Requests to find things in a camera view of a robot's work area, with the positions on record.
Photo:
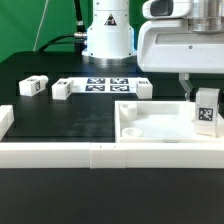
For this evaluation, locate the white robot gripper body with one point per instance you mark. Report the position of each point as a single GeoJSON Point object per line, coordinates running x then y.
{"type": "Point", "coordinates": [168, 46]}

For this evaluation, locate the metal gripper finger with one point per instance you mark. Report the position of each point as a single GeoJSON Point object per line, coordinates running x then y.
{"type": "Point", "coordinates": [184, 79]}

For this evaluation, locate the white square table top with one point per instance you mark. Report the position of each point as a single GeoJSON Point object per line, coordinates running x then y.
{"type": "Point", "coordinates": [160, 122]}

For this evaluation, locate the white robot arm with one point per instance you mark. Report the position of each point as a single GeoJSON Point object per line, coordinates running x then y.
{"type": "Point", "coordinates": [111, 40]}

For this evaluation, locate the white sheet with fiducial markers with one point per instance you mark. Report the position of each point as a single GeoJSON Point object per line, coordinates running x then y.
{"type": "Point", "coordinates": [103, 85]}

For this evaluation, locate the white front fence bar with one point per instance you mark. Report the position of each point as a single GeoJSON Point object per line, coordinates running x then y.
{"type": "Point", "coordinates": [111, 155]}

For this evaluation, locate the white left fence piece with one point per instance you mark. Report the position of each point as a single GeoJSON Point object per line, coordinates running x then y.
{"type": "Point", "coordinates": [6, 119]}

